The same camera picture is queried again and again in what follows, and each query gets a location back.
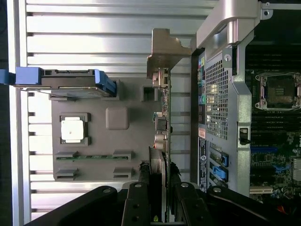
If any blue card retention clip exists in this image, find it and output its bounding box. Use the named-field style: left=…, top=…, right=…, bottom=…
left=210, top=164, right=229, bottom=183

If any CPU socket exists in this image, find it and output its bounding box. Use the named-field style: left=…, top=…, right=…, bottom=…
left=255, top=72, right=301, bottom=111

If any grey plastic parts rack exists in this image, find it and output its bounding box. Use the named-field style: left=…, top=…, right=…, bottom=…
left=48, top=79, right=170, bottom=182

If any grey open PC case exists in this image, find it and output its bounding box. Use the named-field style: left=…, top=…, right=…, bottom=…
left=190, top=0, right=301, bottom=208

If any blue SATA port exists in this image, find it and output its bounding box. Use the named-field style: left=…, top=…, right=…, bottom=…
left=272, top=164, right=289, bottom=174

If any silver chipset heatsink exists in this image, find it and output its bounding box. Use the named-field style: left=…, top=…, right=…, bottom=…
left=292, top=157, right=301, bottom=182

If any green Dell motherboard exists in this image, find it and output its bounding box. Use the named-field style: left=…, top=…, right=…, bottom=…
left=246, top=46, right=301, bottom=204

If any blue expansion slot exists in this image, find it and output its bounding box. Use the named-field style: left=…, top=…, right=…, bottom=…
left=250, top=147, right=277, bottom=153

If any hard disk in blue caddy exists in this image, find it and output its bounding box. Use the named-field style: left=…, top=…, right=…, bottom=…
left=0, top=67, right=118, bottom=98

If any silver CPU chip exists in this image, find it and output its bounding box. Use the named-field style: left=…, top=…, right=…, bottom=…
left=60, top=119, right=85, bottom=141

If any white expansion slot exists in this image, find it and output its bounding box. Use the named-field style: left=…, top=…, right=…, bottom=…
left=249, top=187, right=273, bottom=194

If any green RAM stick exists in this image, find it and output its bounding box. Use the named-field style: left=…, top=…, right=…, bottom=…
left=56, top=154, right=131, bottom=161

